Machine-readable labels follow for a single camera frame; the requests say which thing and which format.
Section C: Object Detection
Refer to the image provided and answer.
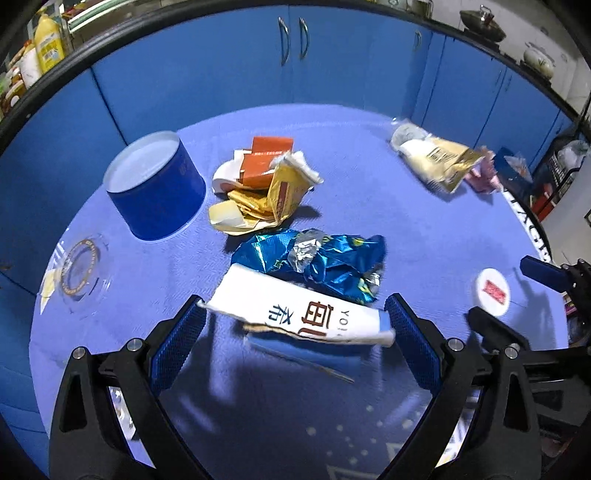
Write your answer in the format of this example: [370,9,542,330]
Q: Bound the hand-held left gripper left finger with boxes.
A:
[48,293,208,480]

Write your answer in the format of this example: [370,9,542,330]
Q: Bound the white ceramic pot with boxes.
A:
[522,42,556,77]

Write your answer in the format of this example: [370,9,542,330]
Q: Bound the black storage rack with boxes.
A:
[530,134,591,219]

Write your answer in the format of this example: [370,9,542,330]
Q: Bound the clear plastic lid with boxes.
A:
[54,233,114,319]

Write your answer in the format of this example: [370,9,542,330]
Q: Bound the blue round tin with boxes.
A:
[103,131,207,241]

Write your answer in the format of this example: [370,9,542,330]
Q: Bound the yellow bottle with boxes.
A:
[33,8,66,75]

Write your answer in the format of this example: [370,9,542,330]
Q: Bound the cream and gold packet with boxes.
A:
[390,123,485,195]

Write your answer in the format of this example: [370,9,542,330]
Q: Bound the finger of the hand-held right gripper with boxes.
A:
[468,306,533,357]
[520,255,591,297]

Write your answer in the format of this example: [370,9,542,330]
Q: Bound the yellow snack wrapper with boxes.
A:
[208,151,325,237]

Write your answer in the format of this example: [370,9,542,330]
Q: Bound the white printed drink carton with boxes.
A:
[198,264,397,348]

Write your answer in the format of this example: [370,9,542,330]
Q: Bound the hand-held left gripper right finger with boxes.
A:
[379,293,542,480]

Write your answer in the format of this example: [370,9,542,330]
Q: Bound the pink wrapper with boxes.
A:
[463,147,503,195]

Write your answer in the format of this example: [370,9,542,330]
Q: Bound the blue kitchen cabinet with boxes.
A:
[0,4,579,462]

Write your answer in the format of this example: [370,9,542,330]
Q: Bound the white round lid red label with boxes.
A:
[470,268,511,318]

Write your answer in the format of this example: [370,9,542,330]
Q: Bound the blue foil wrapper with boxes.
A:
[231,228,387,305]

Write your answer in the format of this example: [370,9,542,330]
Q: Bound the black kitchen countertop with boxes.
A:
[0,0,591,153]

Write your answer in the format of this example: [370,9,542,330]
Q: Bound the metal wok with lid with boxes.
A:
[459,4,507,40]

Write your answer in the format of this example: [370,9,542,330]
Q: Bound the white plastic bag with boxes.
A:
[556,140,591,170]

